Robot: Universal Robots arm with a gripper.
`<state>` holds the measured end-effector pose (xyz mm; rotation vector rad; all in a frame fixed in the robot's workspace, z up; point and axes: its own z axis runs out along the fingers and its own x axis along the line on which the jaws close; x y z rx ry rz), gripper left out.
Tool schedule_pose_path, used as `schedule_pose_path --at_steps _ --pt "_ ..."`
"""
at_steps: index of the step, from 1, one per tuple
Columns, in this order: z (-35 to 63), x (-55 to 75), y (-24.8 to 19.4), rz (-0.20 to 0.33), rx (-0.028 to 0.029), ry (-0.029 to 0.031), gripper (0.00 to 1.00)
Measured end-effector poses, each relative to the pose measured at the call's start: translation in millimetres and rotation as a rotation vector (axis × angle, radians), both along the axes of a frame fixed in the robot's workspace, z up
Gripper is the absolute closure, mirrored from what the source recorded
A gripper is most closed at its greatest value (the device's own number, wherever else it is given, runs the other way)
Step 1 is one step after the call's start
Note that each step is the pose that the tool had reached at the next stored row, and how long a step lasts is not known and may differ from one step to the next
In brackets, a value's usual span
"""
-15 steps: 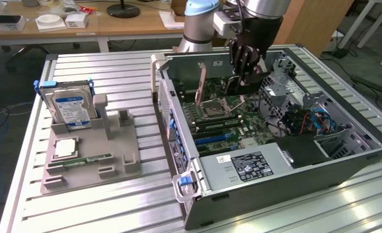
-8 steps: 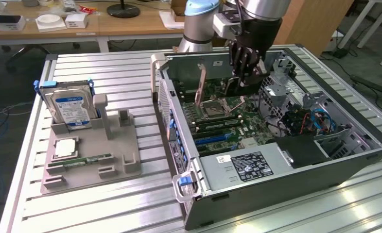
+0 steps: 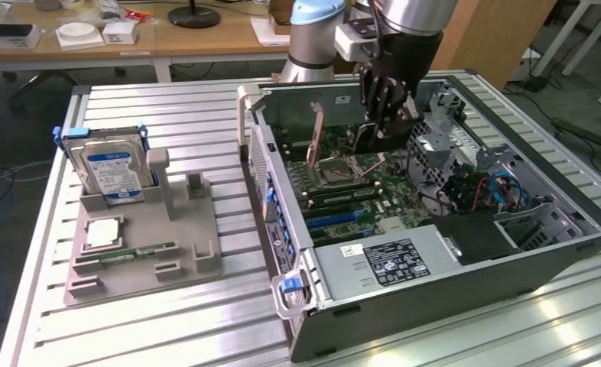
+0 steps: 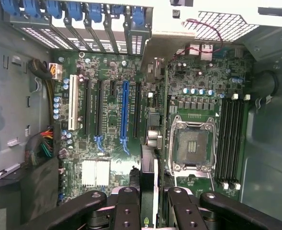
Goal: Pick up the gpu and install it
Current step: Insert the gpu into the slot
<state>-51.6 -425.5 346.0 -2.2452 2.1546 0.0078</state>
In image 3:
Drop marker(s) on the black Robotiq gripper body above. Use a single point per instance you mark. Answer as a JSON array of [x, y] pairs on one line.
[[412, 53]]

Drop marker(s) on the black graphics card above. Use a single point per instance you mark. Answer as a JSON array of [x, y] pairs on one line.
[[381, 145]]

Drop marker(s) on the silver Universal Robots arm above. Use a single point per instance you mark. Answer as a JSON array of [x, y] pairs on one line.
[[305, 42]]

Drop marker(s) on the tall metal disk bay cage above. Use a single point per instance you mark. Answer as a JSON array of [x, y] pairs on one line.
[[442, 153]]

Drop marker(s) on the open socket cover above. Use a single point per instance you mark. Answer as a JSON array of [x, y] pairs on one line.
[[366, 162]]

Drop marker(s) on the wooden cabinet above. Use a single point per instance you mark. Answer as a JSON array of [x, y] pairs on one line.
[[498, 38]]

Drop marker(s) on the CPU socket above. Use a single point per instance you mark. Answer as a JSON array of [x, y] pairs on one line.
[[338, 174]]

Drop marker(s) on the green motherboard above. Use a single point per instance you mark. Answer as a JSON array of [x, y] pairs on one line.
[[397, 199]]

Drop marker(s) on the white paper stack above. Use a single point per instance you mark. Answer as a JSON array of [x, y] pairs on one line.
[[269, 34]]

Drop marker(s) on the black power adapter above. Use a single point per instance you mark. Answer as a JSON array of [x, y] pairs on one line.
[[536, 85]]

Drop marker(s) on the installed black RAM stick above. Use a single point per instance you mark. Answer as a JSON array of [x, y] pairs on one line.
[[344, 197]]

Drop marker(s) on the brown cardboard box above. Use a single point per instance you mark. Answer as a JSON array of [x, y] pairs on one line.
[[281, 11]]

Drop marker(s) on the long black expansion slot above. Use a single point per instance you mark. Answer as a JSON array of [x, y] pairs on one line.
[[338, 209]]

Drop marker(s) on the blue slot retention clip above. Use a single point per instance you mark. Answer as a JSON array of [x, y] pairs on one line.
[[290, 249], [270, 187], [279, 216], [285, 235]]

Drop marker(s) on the black floor stand base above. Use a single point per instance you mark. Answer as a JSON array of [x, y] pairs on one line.
[[585, 132]]

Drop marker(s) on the black round lamp base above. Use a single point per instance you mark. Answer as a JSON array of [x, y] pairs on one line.
[[194, 18]]

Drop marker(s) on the low metal disk bay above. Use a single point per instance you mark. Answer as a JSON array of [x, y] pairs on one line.
[[535, 229]]

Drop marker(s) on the grey power supply unit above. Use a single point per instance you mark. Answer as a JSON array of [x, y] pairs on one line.
[[341, 275]]

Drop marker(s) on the wooden desk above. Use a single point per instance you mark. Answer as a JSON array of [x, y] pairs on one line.
[[142, 47]]

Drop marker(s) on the red packet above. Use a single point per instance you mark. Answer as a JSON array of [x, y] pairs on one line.
[[139, 16]]

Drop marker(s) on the small white labelled box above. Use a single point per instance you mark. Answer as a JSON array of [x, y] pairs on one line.
[[122, 35]]

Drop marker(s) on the blue case release latch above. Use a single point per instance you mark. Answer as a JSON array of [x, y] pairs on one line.
[[290, 286]]

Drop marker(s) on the open black PC case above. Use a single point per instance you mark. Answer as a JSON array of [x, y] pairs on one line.
[[433, 306]]

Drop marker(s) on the hard disk in blue caddy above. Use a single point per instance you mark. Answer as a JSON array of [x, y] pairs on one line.
[[106, 168]]

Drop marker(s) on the grey parts rack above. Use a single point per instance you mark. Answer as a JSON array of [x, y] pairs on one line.
[[142, 229]]

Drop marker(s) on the white round plastic part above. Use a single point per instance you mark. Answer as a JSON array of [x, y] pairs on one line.
[[78, 38]]

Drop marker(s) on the green RAM stick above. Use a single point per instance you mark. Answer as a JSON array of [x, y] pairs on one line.
[[139, 252]]

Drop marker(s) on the silver CPU chip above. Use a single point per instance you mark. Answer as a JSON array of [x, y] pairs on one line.
[[103, 231]]

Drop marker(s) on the grey cup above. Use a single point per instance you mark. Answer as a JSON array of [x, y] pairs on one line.
[[48, 4]]

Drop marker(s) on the black chair base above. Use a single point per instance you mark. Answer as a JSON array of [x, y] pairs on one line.
[[24, 89]]

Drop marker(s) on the white box with black top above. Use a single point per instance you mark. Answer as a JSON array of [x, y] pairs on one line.
[[16, 40]]

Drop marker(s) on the white wrist camera with mount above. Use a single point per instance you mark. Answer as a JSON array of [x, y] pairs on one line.
[[352, 42]]

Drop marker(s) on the white table frame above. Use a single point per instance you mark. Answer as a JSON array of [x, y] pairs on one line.
[[559, 38]]

